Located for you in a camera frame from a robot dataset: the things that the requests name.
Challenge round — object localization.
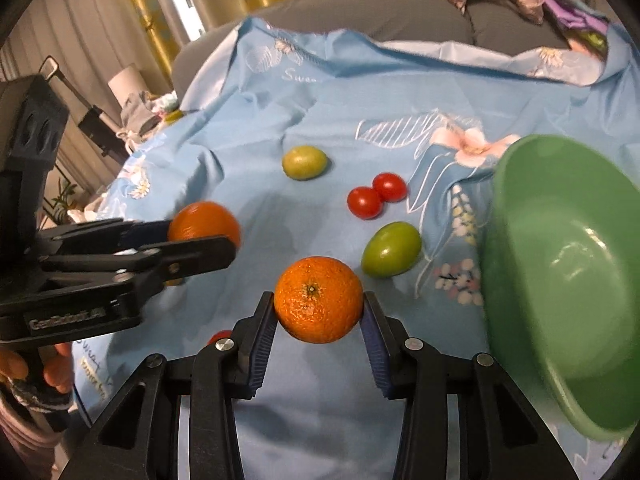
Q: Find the large orange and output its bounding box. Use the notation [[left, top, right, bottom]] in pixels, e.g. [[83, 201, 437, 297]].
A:
[[273, 256, 363, 344]]

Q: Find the green tomato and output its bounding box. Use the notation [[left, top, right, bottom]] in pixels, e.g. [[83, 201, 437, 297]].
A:
[[361, 221, 422, 278]]

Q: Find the red cherry tomato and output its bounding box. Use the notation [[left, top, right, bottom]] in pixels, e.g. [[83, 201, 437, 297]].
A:
[[372, 172, 408, 203], [347, 186, 384, 220]]

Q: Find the yellow-green fruit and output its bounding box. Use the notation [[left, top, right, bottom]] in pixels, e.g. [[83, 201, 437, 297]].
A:
[[281, 145, 329, 181]]

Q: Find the green plastic bowl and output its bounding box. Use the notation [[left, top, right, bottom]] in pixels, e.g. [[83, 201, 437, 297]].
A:
[[480, 136, 639, 441]]

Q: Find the left hand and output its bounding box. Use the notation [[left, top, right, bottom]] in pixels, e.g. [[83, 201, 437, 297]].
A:
[[1, 342, 74, 393]]

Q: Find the small red tomato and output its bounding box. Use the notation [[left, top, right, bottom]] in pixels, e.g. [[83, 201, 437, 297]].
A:
[[207, 330, 232, 344]]

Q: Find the white table lamp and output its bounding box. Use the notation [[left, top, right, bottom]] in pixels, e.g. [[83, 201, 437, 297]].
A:
[[107, 64, 148, 107]]

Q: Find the light blue floral cloth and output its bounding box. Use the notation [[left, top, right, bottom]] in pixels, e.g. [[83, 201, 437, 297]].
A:
[[71, 15, 640, 480]]

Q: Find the grey sofa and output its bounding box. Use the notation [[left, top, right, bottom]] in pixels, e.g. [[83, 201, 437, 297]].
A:
[[170, 0, 574, 92]]

